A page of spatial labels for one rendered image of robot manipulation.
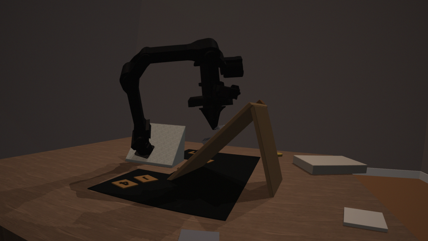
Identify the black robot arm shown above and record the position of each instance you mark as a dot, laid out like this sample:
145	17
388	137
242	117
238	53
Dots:
204	52

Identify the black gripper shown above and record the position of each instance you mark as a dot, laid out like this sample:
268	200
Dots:
212	106

